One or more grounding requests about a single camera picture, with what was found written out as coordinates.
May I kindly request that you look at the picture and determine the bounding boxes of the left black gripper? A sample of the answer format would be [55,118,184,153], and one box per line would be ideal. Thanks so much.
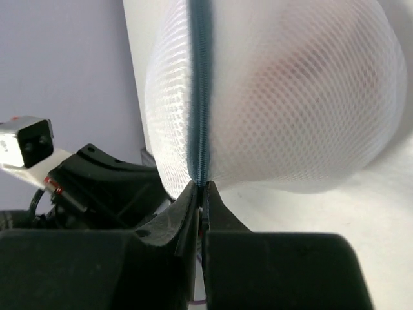
[1,143,171,230]

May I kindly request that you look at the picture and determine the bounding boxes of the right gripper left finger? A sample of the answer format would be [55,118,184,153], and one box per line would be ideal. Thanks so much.
[1,183,198,309]

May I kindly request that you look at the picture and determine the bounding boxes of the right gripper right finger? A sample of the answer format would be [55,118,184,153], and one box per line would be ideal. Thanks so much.
[201,182,373,309]

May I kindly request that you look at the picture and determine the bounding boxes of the mesh laundry bag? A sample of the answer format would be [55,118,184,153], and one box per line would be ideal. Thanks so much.
[145,1,412,198]

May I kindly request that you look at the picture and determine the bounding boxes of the pink bra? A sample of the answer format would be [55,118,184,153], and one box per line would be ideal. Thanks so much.
[238,42,384,148]

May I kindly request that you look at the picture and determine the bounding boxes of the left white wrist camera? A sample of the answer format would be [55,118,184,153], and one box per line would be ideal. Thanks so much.
[1,116,72,189]

